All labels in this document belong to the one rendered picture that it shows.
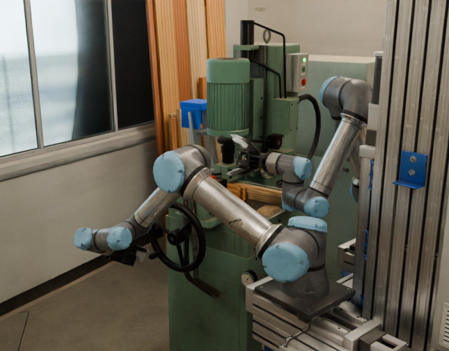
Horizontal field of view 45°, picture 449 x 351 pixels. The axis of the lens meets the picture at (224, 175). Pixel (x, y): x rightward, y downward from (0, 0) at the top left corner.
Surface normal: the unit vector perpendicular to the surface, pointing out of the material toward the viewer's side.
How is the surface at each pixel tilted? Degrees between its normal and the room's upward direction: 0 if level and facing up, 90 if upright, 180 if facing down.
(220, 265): 90
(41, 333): 0
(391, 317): 90
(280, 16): 90
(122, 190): 90
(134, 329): 0
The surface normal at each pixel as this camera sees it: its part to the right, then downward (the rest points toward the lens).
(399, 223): -0.75, 0.18
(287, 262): -0.36, 0.32
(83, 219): 0.83, 0.15
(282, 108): -0.59, 0.22
